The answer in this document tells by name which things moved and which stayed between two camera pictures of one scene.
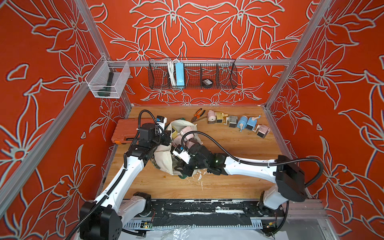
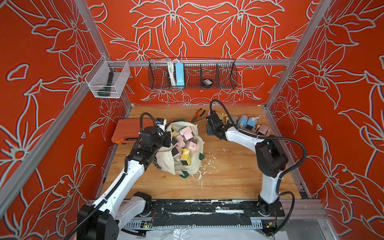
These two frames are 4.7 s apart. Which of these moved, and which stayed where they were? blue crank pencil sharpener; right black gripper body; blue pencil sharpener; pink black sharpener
Moved: right black gripper body
Stayed: blue crank pencil sharpener; blue pencil sharpener; pink black sharpener
